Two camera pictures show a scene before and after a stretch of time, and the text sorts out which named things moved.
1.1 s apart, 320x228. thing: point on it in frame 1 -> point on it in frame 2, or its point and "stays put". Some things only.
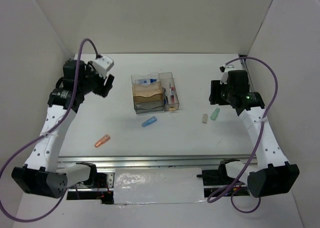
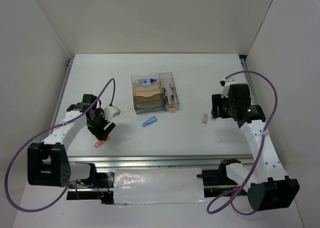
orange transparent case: [105, 138] stays put
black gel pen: [165, 90] stays put
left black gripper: [103, 90] -> [100, 133]
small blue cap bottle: [144, 81] stays put
